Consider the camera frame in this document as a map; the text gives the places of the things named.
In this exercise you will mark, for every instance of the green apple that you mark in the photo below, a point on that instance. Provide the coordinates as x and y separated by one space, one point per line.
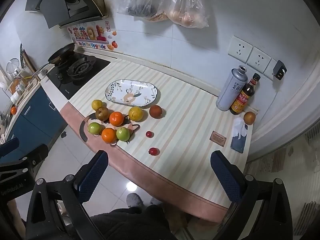
123 134
94 128

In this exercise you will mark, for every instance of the black frying pan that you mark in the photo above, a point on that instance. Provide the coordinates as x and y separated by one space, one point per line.
59 56

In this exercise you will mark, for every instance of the range hood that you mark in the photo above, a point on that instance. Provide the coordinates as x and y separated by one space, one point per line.
68 12

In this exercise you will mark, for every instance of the black gas stove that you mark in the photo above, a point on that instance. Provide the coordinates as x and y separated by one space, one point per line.
75 72

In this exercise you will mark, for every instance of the red cherry tomato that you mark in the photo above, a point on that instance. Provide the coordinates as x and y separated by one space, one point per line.
153 151
149 134

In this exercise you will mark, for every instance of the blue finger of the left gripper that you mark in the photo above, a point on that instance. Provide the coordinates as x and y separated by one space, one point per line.
9 146

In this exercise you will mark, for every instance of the brown red apple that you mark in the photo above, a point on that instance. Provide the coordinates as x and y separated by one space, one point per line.
102 113

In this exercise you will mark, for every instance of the tissue pack with tissue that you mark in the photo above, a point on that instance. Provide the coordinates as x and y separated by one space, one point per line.
239 135

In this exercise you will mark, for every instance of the large yellow orange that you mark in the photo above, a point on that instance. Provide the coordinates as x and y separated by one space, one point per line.
136 114

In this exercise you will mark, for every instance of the small brown card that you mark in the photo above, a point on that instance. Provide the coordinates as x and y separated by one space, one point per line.
218 138

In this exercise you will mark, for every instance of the colourful wall sticker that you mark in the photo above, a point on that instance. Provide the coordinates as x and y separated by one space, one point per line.
98 35

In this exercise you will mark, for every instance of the orange tangerine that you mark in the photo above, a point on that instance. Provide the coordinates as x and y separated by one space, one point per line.
108 135
116 118

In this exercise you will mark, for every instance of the orange fruit on far counter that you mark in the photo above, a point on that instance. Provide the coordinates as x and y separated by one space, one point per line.
13 110

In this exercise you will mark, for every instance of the dark red-orange fruit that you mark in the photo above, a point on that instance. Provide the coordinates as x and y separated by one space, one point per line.
156 111

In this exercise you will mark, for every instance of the calico cat shaped mat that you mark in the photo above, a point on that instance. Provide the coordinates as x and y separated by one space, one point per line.
84 128

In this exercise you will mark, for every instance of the blue kitchen cabinet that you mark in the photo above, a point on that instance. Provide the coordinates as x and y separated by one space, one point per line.
39 123

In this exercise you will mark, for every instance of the plastic bag with onions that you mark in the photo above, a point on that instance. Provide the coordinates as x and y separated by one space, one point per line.
187 13

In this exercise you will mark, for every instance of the small yellow lemon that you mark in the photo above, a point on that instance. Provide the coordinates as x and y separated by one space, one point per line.
96 104

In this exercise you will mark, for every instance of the dark soy sauce bottle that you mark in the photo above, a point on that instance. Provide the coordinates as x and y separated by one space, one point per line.
243 97

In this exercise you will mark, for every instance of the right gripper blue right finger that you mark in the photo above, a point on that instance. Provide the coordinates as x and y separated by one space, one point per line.
228 175

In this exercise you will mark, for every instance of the black plug adapter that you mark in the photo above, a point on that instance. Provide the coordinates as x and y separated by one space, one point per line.
279 70

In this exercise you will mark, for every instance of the white wall socket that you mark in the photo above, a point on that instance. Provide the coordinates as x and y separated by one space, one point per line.
258 59
239 49

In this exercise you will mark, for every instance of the silver gas canister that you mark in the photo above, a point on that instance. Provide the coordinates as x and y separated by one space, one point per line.
232 87

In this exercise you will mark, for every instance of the floral oval ceramic plate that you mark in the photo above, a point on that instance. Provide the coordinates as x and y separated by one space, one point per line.
131 93

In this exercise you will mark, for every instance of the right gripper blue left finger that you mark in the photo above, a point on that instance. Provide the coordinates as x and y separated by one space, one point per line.
90 174

